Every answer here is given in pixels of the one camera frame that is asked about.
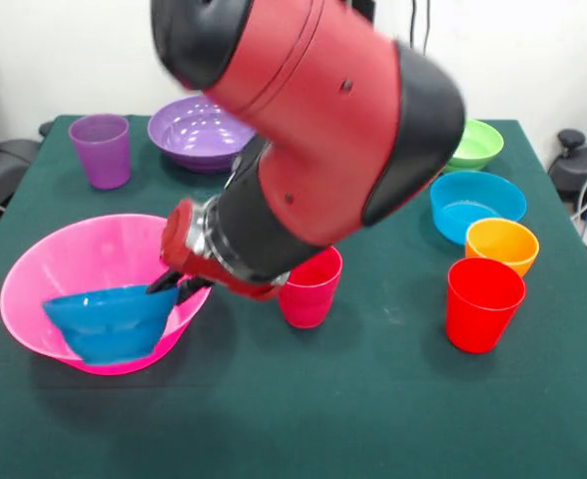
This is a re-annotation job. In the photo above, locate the purple plastic cup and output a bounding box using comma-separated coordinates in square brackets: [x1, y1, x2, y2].
[68, 113, 132, 192]

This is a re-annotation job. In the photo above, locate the purple plastic bowl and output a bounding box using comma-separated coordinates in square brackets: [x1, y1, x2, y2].
[147, 95, 258, 174]

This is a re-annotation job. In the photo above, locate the black hanging wall cable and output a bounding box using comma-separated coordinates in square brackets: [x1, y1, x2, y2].
[406, 0, 432, 55]

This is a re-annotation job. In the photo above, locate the shallow light blue plastic bowl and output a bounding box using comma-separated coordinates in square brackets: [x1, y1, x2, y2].
[428, 171, 528, 246]

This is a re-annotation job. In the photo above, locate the small dark blue plastic bowl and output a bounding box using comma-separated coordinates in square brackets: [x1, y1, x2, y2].
[42, 284, 181, 366]

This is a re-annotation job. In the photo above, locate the green plastic bowl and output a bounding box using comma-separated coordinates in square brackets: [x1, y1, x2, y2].
[445, 118, 505, 173]

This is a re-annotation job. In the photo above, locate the dark green tablecloth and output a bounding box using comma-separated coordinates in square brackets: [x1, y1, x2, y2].
[0, 114, 587, 479]

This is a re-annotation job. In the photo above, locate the large pink plastic bowl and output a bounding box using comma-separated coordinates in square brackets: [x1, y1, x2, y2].
[0, 214, 213, 376]

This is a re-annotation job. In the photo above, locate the orange plastic cup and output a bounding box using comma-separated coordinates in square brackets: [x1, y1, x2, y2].
[464, 217, 541, 278]

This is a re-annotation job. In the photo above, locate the red plastic cup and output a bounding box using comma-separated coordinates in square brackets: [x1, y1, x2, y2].
[445, 256, 527, 355]

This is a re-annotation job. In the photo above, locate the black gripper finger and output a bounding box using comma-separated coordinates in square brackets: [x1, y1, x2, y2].
[146, 270, 183, 296]
[175, 276, 213, 306]

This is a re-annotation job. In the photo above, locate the magenta plastic cup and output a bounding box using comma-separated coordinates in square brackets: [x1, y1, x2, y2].
[277, 245, 343, 329]

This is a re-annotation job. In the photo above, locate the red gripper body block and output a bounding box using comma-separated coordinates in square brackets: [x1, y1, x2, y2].
[160, 198, 291, 302]

